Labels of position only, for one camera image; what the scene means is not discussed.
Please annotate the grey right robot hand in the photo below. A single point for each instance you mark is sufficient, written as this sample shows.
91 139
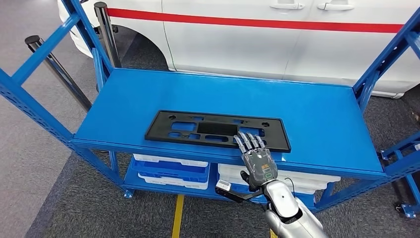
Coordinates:
259 164

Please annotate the black plastic plate frame part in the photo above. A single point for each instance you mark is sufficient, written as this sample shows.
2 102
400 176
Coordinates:
164 131

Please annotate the blue metal shelf rack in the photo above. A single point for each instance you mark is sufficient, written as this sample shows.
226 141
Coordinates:
147 98

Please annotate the blue plastic tray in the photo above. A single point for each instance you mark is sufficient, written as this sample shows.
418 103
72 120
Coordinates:
305 199
164 169

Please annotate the white car with red stripe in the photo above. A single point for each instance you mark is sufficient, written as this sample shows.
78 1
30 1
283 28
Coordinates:
229 49

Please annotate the blue wheeled storage rack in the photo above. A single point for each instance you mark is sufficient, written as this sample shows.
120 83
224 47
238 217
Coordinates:
403 164

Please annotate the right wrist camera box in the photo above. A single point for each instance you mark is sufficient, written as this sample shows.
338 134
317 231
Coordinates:
223 185

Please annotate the black stanchion post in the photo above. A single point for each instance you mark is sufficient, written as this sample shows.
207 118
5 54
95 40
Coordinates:
55 67
106 33

